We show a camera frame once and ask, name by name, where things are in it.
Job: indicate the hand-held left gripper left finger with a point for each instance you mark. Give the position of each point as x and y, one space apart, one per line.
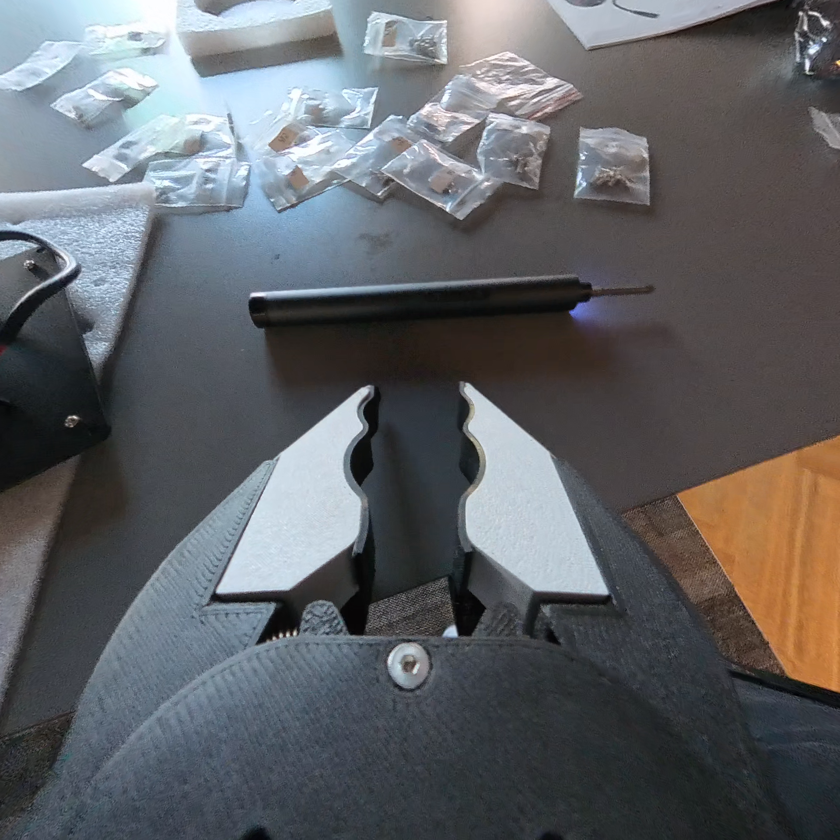
295 525

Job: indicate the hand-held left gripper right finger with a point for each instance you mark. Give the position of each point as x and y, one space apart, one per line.
531 525

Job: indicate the black electric screwdriver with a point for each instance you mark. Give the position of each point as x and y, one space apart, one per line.
426 302

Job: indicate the person's black clothing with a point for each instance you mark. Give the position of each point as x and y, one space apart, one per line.
787 754

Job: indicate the white foam sheet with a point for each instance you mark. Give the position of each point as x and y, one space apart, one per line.
111 229

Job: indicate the group of small parts bags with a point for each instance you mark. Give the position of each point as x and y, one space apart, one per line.
420 164

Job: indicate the printed instruction manual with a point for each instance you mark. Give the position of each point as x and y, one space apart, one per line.
656 19

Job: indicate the crumpled clear plastic wrap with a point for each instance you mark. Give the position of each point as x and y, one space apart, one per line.
820 39

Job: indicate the white foam square frame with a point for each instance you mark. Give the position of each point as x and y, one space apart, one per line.
262 39

